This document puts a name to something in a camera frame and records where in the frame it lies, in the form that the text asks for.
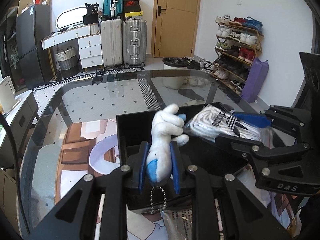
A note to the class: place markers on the tall dark glass cabinet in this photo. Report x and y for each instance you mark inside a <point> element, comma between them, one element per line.
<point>9,54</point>

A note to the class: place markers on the silver aluminium suitcase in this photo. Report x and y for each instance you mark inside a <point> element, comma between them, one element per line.
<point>134,35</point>

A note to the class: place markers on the white bin with black bag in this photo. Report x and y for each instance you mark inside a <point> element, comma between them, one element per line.
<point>175,65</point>

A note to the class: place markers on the anime print desk mat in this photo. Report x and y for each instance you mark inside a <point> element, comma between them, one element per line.
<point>98,147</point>

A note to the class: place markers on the oval vanity mirror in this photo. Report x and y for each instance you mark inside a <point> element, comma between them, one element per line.
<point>71,18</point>

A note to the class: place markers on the black refrigerator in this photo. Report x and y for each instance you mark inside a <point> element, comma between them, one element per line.
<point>32,26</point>

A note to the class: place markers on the black cardboard box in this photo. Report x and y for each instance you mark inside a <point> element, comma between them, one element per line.
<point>134,128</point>

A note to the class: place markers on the grey side cabinet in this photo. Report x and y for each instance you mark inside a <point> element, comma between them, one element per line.
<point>19,120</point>

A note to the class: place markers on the wooden shoe rack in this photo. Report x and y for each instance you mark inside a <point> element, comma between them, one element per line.
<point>238,45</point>

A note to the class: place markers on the purple shopping bag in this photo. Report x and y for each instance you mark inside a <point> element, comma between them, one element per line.
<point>255,80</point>

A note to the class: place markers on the white hard suitcase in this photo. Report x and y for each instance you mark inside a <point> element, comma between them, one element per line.
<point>111,42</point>

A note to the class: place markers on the white drawer unit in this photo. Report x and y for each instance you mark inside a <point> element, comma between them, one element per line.
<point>90,51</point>

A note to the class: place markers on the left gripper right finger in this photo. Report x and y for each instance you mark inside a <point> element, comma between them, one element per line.
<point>182,181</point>

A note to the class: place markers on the bagged white adidas laces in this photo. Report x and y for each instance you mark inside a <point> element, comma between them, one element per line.
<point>211,121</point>

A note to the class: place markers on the white printed medicine pouch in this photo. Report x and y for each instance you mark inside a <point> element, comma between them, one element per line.
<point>178,223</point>

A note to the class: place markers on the white blue plush toy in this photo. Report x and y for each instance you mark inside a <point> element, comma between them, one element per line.
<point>167,126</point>

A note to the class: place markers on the white vanity desk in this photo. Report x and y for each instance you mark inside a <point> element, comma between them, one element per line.
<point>69,35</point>

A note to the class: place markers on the grey white woven basket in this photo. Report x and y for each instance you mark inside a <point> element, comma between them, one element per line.
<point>68,61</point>

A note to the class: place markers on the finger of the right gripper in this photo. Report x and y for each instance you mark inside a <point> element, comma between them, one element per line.
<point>258,120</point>
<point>238,146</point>

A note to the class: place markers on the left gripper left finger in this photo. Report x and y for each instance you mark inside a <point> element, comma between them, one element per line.
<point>137,164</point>

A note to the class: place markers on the black handbag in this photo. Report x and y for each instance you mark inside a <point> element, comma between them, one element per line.
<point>92,15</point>

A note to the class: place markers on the wooden door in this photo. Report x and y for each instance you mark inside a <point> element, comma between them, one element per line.
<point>174,27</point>

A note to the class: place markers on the stack of shoe boxes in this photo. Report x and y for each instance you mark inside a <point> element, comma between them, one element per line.
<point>132,10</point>

